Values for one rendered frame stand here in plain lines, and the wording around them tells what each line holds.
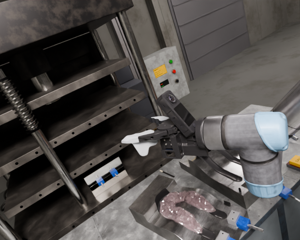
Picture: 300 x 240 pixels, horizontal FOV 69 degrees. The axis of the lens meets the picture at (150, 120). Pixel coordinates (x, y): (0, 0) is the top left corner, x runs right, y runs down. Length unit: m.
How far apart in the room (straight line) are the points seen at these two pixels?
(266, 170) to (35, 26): 1.16
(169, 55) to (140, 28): 3.43
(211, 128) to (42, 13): 1.06
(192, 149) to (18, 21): 1.04
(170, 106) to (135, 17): 4.67
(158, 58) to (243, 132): 1.29
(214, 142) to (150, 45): 4.79
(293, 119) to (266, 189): 0.16
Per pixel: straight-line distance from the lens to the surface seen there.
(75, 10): 1.34
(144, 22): 5.20
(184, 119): 0.49
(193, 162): 1.28
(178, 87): 1.78
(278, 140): 0.44
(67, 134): 1.44
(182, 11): 5.80
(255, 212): 1.16
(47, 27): 1.30
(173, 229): 1.05
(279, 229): 1.46
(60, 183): 1.55
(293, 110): 0.56
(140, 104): 3.43
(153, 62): 1.65
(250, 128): 0.45
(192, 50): 5.87
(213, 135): 0.47
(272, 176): 0.51
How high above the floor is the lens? 1.70
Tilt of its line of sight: 23 degrees down
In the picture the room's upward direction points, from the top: 22 degrees counter-clockwise
